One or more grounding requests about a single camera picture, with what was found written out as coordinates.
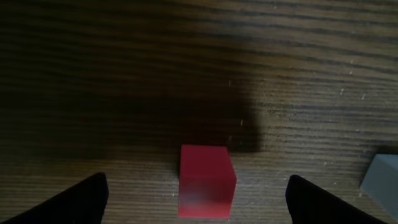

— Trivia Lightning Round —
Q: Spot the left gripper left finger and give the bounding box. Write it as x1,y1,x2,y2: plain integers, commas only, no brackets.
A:
0,172,110,224

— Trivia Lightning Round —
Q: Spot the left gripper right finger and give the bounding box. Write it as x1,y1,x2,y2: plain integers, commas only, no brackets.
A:
285,174,390,224

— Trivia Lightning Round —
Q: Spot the red cube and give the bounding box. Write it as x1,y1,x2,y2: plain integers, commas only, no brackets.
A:
177,144,238,219

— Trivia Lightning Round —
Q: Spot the white cube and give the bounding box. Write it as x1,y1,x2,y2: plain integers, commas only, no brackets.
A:
359,153,398,222

